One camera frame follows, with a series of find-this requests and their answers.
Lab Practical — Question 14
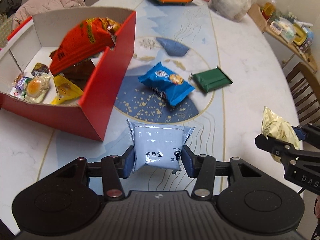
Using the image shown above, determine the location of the white timer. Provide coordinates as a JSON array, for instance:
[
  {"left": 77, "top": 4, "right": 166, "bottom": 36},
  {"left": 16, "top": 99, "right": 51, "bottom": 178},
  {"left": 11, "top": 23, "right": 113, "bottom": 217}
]
[{"left": 270, "top": 21, "right": 284, "bottom": 34}]

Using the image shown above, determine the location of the red and white cardboard box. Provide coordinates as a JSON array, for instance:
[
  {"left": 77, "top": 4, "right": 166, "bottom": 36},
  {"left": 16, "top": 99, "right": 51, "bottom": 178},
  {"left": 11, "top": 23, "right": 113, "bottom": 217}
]
[{"left": 0, "top": 6, "right": 137, "bottom": 142}]

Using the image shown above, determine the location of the brown cake roll packet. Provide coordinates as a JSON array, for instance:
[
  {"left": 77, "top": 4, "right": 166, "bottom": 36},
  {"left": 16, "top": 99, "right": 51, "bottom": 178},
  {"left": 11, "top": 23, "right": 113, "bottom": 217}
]
[{"left": 31, "top": 62, "right": 50, "bottom": 77}]

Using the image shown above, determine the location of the clear egg yolk pastry packet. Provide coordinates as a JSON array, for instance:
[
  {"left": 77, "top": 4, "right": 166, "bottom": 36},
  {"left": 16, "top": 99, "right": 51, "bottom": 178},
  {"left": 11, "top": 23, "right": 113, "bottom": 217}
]
[{"left": 24, "top": 74, "right": 51, "bottom": 103}]

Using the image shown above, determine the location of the white wipes packet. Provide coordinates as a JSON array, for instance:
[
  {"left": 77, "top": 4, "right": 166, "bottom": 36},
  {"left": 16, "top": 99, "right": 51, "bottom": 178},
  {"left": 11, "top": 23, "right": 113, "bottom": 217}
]
[{"left": 279, "top": 17, "right": 295, "bottom": 43}]

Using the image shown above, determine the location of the wooden side shelf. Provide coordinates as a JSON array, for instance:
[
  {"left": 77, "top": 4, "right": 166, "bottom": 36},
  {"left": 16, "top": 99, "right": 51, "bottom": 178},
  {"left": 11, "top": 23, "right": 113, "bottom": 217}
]
[{"left": 247, "top": 2, "right": 318, "bottom": 72}]

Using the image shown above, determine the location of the yellow container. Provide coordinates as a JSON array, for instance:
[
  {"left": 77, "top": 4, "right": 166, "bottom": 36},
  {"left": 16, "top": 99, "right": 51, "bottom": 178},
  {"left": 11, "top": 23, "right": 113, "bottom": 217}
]
[{"left": 292, "top": 24, "right": 308, "bottom": 46}]

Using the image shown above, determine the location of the clear bottle with yellow contents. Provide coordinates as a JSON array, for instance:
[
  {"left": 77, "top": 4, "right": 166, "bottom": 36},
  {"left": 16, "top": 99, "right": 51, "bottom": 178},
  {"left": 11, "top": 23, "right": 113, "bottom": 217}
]
[{"left": 256, "top": 0, "right": 278, "bottom": 20}]

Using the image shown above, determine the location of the pale yellow snack packet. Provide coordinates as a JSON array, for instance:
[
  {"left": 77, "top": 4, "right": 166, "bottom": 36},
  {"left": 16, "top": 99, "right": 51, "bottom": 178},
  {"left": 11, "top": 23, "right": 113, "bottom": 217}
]
[{"left": 261, "top": 106, "right": 300, "bottom": 165}]

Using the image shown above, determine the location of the light blue snack packet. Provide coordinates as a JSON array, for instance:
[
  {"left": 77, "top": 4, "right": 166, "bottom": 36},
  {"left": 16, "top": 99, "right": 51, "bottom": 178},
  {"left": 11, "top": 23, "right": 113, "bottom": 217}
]
[{"left": 126, "top": 119, "right": 195, "bottom": 174}]

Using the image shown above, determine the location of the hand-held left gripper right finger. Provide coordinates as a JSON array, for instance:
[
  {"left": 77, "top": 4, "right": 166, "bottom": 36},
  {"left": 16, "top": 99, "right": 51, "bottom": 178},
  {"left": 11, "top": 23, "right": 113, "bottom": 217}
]
[{"left": 182, "top": 145, "right": 264, "bottom": 200}]

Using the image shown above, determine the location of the blue pouch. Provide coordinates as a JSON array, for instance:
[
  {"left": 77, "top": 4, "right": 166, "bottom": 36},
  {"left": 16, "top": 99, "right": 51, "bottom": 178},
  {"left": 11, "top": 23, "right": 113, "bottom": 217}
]
[{"left": 304, "top": 27, "right": 314, "bottom": 47}]

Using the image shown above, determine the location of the green snack packet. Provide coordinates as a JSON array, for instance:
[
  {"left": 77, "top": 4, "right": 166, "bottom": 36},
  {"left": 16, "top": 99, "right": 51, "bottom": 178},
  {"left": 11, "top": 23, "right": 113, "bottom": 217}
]
[{"left": 189, "top": 66, "right": 233, "bottom": 93}]

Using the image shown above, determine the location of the pink puffer jacket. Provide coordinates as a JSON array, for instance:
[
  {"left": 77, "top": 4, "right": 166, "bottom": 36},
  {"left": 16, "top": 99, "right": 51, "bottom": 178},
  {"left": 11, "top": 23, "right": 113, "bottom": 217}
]
[{"left": 12, "top": 0, "right": 86, "bottom": 29}]

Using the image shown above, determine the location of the red snack bag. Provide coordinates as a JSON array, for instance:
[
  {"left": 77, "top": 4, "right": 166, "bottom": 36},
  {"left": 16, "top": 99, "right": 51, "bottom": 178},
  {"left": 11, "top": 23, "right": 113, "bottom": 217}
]
[{"left": 49, "top": 17, "right": 122, "bottom": 75}]

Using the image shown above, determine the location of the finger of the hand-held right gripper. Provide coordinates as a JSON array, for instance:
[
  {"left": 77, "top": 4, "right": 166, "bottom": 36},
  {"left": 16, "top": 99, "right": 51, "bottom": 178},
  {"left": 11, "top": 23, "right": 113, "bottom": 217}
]
[
  {"left": 254, "top": 134, "right": 305, "bottom": 166},
  {"left": 292, "top": 123, "right": 320, "bottom": 150}
]

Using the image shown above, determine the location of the wooden chair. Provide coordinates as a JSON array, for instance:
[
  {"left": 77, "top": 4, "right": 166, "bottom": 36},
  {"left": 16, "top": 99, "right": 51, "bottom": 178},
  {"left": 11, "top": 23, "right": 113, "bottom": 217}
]
[{"left": 285, "top": 62, "right": 320, "bottom": 128}]

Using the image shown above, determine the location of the clear plastic bag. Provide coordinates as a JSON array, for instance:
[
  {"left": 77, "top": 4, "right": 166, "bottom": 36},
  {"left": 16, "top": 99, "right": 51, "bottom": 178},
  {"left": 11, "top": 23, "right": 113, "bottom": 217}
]
[{"left": 208, "top": 0, "right": 252, "bottom": 22}]

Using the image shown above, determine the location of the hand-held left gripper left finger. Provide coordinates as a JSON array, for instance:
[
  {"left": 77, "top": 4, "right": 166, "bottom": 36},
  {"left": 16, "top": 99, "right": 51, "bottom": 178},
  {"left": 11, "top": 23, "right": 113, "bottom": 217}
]
[{"left": 54, "top": 145, "right": 135, "bottom": 200}]

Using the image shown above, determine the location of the purple candy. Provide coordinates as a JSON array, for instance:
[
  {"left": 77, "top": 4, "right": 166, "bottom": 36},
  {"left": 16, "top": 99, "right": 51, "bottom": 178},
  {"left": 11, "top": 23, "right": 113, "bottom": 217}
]
[{"left": 14, "top": 77, "right": 32, "bottom": 90}]

